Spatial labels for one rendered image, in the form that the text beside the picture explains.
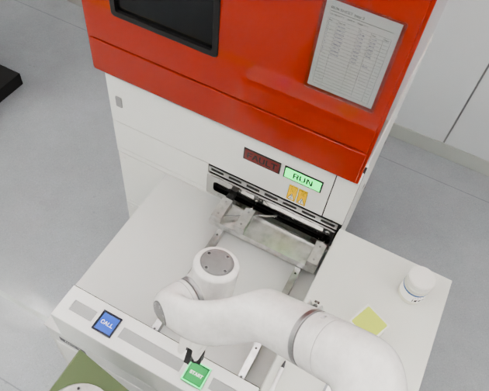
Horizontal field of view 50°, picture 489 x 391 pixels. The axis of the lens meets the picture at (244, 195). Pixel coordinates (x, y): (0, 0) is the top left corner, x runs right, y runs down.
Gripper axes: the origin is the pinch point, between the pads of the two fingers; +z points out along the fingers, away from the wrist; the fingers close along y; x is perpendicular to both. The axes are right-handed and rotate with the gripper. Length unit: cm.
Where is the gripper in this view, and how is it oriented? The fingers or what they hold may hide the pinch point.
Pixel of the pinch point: (195, 354)
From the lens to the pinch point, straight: 119.3
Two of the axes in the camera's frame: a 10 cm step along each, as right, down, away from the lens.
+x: 8.8, 4.2, -2.1
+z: -1.8, 7.2, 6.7
